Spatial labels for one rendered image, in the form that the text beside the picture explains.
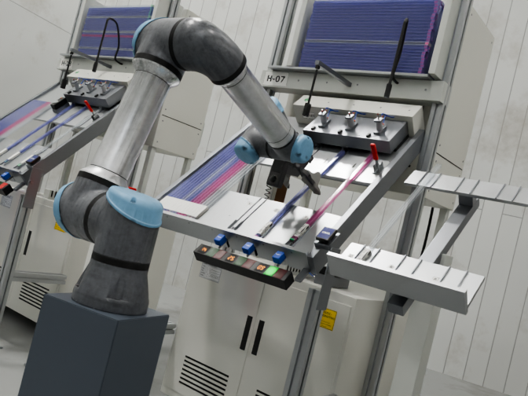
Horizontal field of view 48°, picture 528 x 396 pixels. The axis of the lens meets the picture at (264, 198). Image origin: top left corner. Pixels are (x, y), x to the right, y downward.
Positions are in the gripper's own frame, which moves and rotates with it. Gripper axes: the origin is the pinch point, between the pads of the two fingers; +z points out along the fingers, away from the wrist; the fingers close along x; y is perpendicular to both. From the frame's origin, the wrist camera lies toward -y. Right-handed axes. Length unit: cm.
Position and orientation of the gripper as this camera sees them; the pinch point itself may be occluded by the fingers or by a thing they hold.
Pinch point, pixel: (302, 192)
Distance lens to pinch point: 188.4
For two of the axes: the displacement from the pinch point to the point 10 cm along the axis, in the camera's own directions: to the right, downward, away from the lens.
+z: 3.6, 6.5, 6.7
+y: 5.1, -7.4, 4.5
